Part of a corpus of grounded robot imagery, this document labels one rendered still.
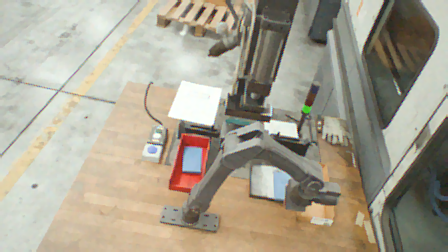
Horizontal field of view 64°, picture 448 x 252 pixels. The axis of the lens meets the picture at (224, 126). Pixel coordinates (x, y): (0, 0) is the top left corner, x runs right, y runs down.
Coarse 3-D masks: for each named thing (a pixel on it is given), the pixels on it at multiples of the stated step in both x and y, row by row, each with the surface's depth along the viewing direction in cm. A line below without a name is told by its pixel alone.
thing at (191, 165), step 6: (186, 150) 149; (192, 150) 150; (198, 150) 150; (186, 156) 147; (198, 156) 148; (186, 162) 144; (192, 162) 145; (198, 162) 145; (186, 168) 142; (192, 168) 142; (198, 168) 143
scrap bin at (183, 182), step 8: (184, 136) 149; (192, 136) 149; (184, 144) 152; (192, 144) 152; (200, 144) 152; (208, 144) 147; (176, 160) 141; (176, 168) 142; (176, 176) 139; (184, 176) 139; (192, 176) 140; (200, 176) 141; (176, 184) 136; (184, 184) 136; (192, 184) 137
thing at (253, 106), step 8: (232, 96) 143; (240, 96) 144; (248, 96) 137; (256, 96) 136; (264, 96) 139; (232, 104) 139; (240, 104) 139; (248, 104) 134; (256, 104) 134; (264, 104) 135; (224, 112) 139; (232, 112) 138; (240, 112) 138; (248, 112) 137; (256, 112) 138; (264, 112) 138; (256, 120) 139; (264, 120) 139
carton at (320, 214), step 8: (328, 176) 142; (312, 208) 137; (320, 208) 138; (328, 208) 135; (304, 216) 131; (312, 216) 134; (320, 216) 135; (328, 216) 133; (320, 224) 133; (328, 224) 133
